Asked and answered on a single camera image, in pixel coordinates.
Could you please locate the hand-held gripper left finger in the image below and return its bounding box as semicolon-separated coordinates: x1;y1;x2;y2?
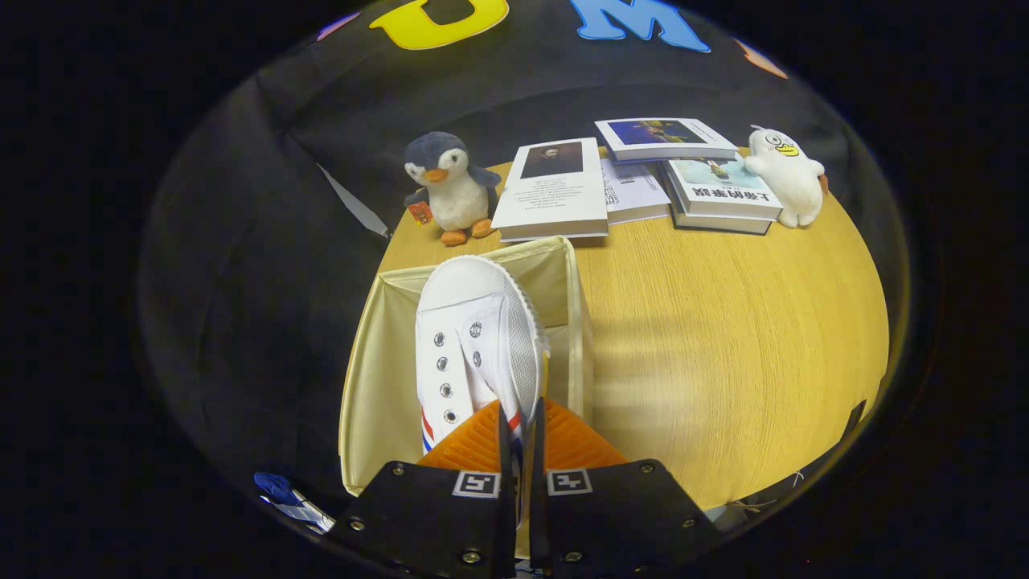
326;400;519;579

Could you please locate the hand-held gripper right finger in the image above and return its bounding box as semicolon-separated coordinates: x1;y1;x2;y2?
529;398;724;579

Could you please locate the white canvas shoe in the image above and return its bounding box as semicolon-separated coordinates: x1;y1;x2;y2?
414;255;551;524

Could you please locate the beige fabric storage box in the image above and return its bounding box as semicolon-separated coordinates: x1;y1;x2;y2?
338;235;596;560

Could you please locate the blue and white object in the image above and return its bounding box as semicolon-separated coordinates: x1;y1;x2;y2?
254;471;337;535

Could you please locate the portrait cover book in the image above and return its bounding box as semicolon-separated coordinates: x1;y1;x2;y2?
490;138;610;244

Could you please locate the penguin plush toy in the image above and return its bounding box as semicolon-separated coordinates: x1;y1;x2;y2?
402;131;503;247

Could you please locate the thin white booklet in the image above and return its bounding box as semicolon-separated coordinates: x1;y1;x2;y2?
599;157;672;226

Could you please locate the thick teal cover book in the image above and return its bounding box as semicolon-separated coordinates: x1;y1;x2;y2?
663;155;785;236

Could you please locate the blue photo cover book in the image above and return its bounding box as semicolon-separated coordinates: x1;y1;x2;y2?
595;117;739;164

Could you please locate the black backdrop cloth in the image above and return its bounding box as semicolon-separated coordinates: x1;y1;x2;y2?
137;0;901;515

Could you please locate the white duck plush toy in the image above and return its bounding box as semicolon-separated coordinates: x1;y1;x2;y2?
744;125;829;229

